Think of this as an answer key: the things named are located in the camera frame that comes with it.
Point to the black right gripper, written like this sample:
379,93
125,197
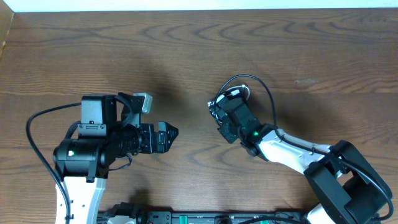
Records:
223,130

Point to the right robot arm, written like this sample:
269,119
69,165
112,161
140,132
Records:
348,189

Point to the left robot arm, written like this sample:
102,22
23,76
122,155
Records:
110,128

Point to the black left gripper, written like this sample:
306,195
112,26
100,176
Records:
152,142

